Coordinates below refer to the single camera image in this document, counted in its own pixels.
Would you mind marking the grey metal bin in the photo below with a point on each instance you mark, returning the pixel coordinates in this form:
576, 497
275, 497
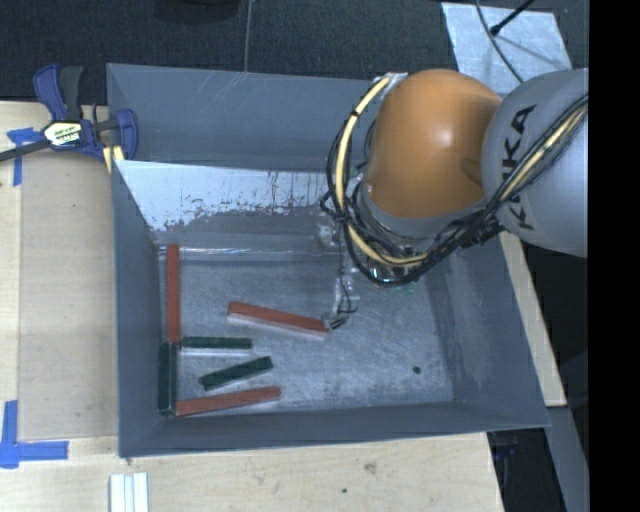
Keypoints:
350, 370

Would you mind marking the red-brown flat block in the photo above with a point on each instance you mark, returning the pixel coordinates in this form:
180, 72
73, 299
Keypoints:
227, 400
277, 319
173, 295

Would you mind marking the dark green flat block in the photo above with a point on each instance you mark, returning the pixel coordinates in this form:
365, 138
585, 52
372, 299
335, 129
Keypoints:
167, 377
236, 372
216, 343

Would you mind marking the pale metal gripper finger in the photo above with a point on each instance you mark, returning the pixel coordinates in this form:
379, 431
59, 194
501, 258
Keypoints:
345, 297
326, 235

